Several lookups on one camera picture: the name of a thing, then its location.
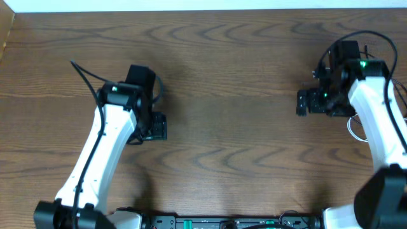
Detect white USB cable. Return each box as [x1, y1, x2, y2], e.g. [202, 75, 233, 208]
[346, 114, 407, 143]

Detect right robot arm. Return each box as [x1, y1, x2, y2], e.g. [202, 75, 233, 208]
[296, 41, 406, 228]

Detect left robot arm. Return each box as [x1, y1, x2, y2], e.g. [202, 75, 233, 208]
[33, 65, 167, 228]

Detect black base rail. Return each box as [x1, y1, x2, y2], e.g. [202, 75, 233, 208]
[125, 213, 324, 229]

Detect cardboard box wall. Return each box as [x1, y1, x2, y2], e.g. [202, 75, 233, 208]
[0, 0, 15, 59]

